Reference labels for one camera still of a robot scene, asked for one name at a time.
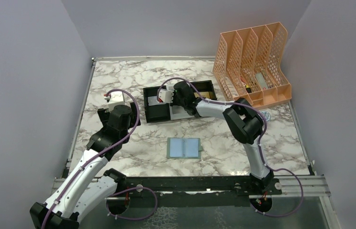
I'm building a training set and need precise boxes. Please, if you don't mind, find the green card holder wallet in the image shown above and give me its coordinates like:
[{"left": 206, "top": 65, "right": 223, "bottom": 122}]
[{"left": 166, "top": 137, "right": 203, "bottom": 159}]

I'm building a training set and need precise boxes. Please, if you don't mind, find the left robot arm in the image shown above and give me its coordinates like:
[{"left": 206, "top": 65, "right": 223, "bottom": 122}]
[{"left": 30, "top": 102, "right": 140, "bottom": 229}]

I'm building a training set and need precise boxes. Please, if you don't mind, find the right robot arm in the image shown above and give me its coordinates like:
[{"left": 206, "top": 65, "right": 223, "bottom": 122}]
[{"left": 172, "top": 82, "right": 274, "bottom": 194}]

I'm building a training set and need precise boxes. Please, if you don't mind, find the gold card in tray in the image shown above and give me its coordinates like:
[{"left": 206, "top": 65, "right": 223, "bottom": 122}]
[{"left": 201, "top": 92, "right": 215, "bottom": 100}]

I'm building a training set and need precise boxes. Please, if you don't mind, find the white tray middle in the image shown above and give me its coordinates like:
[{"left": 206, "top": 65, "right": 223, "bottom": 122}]
[{"left": 169, "top": 105, "right": 194, "bottom": 120}]

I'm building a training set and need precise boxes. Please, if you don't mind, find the black tray right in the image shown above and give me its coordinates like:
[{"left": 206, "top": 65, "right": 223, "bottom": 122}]
[{"left": 191, "top": 80, "right": 217, "bottom": 100}]

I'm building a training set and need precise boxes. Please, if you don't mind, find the black tray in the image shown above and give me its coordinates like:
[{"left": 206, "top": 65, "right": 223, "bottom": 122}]
[
  {"left": 191, "top": 80, "right": 217, "bottom": 100},
  {"left": 143, "top": 86, "right": 171, "bottom": 123}
]

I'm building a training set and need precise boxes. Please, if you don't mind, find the black tray left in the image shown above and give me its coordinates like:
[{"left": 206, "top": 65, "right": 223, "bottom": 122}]
[{"left": 143, "top": 86, "right": 171, "bottom": 123}]

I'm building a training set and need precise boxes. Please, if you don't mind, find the yellow marker in organizer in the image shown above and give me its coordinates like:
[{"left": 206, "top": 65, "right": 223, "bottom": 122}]
[{"left": 244, "top": 83, "right": 252, "bottom": 94}]

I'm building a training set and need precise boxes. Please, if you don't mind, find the orange file organizer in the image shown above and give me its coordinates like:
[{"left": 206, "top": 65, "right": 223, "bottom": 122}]
[{"left": 213, "top": 22, "right": 292, "bottom": 109}]

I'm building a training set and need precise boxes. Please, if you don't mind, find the grey item in organizer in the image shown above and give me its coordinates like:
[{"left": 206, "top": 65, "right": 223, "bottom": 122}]
[{"left": 255, "top": 73, "right": 269, "bottom": 90}]

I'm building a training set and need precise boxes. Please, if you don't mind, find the blue white tape roll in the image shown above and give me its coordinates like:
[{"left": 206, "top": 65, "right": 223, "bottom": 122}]
[{"left": 260, "top": 110, "right": 271, "bottom": 122}]

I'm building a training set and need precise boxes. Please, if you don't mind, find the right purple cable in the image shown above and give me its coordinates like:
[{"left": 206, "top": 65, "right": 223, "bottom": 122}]
[{"left": 156, "top": 77, "right": 305, "bottom": 219}]

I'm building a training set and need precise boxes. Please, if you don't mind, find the purple cable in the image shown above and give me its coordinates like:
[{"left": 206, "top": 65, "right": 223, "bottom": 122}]
[
  {"left": 156, "top": 77, "right": 305, "bottom": 219},
  {"left": 40, "top": 88, "right": 159, "bottom": 229}
]

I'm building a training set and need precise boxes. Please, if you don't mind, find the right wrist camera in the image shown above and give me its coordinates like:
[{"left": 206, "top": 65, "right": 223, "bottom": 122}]
[{"left": 157, "top": 89, "right": 174, "bottom": 104}]

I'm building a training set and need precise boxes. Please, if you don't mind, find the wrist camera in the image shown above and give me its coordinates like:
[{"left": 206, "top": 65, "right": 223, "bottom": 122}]
[
  {"left": 157, "top": 89, "right": 174, "bottom": 104},
  {"left": 104, "top": 92, "right": 126, "bottom": 112}
]

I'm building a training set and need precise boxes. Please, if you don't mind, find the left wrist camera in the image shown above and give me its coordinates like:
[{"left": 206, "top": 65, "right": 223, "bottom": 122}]
[{"left": 104, "top": 92, "right": 126, "bottom": 112}]

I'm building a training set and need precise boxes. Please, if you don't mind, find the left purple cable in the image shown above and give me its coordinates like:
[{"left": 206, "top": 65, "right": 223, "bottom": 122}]
[{"left": 40, "top": 88, "right": 159, "bottom": 229}]

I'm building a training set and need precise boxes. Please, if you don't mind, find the black mounting rail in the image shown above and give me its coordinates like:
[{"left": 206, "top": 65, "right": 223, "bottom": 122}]
[{"left": 103, "top": 168, "right": 282, "bottom": 199}]

